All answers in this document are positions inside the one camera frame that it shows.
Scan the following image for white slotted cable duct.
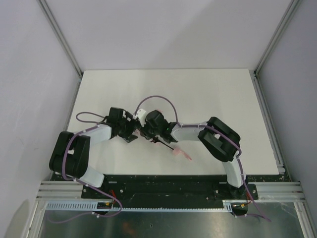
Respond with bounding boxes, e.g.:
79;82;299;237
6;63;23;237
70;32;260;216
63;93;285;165
46;201;232;212

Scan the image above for pink folding umbrella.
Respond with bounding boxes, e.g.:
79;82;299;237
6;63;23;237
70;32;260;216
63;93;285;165
133;109;193;161

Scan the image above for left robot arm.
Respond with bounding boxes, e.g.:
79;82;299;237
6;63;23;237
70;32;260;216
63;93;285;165
49;107;139;188

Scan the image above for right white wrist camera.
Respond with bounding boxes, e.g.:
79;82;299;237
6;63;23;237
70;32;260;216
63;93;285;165
133;109;147;126

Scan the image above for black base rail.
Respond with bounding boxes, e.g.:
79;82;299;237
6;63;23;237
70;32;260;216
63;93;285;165
49;174;293;209

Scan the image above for aluminium frame post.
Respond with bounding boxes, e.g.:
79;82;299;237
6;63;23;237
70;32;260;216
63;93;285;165
254;0;303;76
37;0;83;78

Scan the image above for right aluminium frame post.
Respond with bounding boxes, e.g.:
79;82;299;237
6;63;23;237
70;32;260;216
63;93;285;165
254;0;303;76

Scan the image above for left aluminium frame post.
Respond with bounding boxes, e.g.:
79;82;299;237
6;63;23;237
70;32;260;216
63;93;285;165
37;0;83;78

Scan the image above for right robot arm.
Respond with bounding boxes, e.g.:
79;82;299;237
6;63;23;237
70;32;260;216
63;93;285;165
135;109;246;188

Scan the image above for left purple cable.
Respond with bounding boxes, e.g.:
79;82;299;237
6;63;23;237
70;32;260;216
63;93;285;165
47;112;123;224

